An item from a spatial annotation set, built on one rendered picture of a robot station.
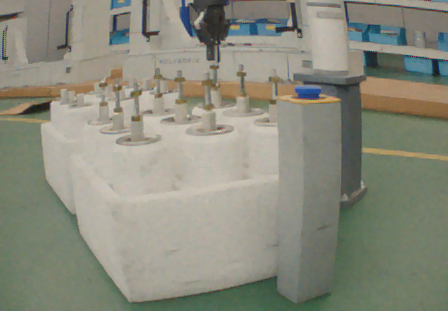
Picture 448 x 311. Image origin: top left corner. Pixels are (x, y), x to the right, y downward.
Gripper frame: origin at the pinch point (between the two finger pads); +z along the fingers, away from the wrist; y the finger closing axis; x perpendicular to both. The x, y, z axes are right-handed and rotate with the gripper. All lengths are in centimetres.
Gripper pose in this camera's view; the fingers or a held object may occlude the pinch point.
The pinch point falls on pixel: (213, 54)
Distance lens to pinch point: 123.1
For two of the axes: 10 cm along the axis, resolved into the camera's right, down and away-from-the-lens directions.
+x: -8.8, -0.5, 4.8
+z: 0.5, 9.8, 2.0
